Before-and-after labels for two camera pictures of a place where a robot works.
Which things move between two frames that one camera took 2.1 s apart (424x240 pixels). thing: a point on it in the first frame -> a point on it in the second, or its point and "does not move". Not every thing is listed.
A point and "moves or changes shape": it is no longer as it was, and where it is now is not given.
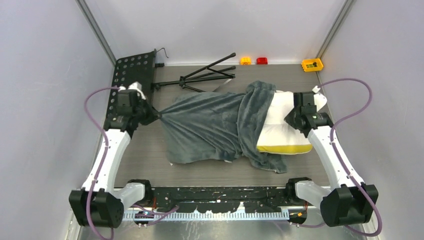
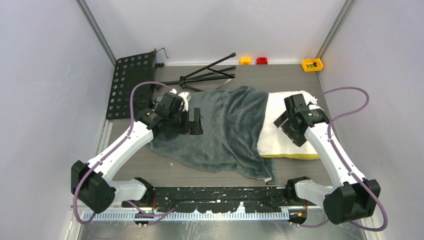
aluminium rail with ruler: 189,215 does not move
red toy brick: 261,61 does not move
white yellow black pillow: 278,136 moves or changes shape
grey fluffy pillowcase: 221,126 moves or changes shape
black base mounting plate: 257,199 does not move
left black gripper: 153,115 -> 192,127
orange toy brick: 245,61 does not move
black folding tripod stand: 203,74 does not move
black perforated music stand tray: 139,68 does not move
